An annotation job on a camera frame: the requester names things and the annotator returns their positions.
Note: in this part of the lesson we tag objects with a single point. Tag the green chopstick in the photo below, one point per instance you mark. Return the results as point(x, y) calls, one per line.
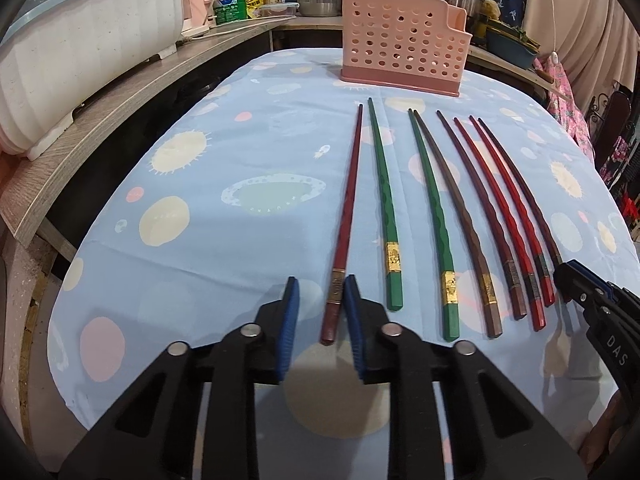
point(430, 190)
point(382, 185)

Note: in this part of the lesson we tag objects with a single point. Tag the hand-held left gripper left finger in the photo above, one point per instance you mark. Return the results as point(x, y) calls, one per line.
point(288, 332)

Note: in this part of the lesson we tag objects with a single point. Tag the steel pot with lid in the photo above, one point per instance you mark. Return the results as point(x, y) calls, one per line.
point(317, 2)

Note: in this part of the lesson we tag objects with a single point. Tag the brown chopstick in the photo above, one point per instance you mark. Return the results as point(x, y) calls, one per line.
point(492, 322)

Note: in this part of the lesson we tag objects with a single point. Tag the pink floral cloth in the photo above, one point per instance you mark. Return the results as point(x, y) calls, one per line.
point(565, 105)

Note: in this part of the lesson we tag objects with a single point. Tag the green can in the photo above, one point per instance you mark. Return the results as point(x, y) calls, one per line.
point(230, 2)

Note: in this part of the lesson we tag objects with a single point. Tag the beige curtain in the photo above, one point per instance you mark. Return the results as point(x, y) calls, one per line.
point(590, 20)

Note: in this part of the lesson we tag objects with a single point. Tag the maroon chopstick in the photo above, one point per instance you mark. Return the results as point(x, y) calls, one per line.
point(517, 305)

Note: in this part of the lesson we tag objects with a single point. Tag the dark purple chopstick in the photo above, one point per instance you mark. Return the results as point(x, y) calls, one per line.
point(552, 245)

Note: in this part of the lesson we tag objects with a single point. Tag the blue planet print tablecloth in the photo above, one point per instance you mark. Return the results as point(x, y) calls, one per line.
point(225, 240)

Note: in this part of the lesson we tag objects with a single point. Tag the pink perforated utensil holder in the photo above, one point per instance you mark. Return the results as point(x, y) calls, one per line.
point(400, 35)

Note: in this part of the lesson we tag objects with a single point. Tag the blue basin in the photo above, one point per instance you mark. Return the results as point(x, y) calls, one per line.
point(510, 42)

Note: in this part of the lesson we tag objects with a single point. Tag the clear food container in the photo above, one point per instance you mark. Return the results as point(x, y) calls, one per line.
point(277, 9)

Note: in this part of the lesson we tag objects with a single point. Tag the black metal frame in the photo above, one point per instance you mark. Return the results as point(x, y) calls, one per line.
point(612, 120)

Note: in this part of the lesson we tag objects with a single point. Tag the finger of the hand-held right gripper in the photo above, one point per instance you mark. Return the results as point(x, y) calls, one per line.
point(570, 282)
point(597, 277)

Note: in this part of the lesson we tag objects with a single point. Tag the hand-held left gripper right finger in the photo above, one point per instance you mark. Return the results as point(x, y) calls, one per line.
point(354, 332)

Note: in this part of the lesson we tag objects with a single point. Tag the dark red chopstick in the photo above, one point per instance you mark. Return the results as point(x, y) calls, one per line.
point(350, 185)

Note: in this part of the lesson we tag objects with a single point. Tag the bright red chopstick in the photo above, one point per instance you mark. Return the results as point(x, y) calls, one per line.
point(547, 292)
point(537, 310)

